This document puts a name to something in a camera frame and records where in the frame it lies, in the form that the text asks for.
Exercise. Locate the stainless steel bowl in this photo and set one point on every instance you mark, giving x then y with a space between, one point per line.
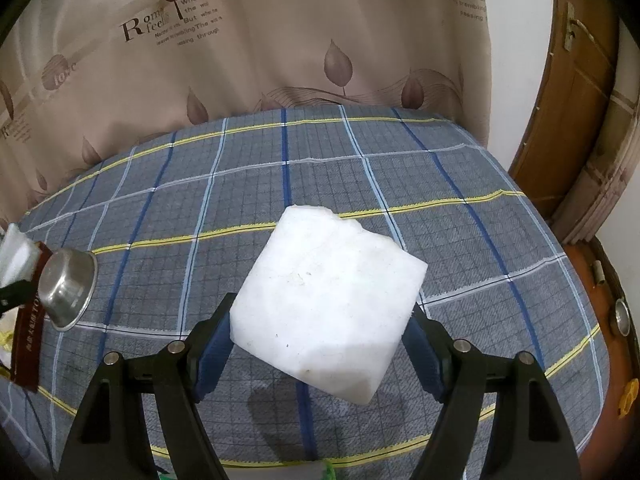
67 290

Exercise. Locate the green packet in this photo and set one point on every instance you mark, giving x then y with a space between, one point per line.
328 472

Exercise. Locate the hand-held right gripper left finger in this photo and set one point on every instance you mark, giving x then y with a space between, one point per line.
212 355

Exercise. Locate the round metal knob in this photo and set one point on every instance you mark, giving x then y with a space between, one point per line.
622 316

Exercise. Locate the beige leaf-print curtain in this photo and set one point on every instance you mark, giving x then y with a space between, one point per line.
250 50

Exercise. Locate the grey plaid bedsheet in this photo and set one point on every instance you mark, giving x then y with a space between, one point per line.
450 220

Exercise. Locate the white fluffy cloth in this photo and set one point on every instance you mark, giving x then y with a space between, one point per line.
15 255

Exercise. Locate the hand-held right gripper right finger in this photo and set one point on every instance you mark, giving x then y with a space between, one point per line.
422 355

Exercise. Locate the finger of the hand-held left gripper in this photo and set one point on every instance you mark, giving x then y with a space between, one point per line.
20 292

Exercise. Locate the white foam block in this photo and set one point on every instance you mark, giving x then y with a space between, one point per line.
325 300

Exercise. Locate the reddish brown wooden furniture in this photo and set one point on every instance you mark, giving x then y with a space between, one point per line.
610 360

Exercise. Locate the red tin box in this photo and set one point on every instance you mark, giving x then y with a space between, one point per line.
27 350

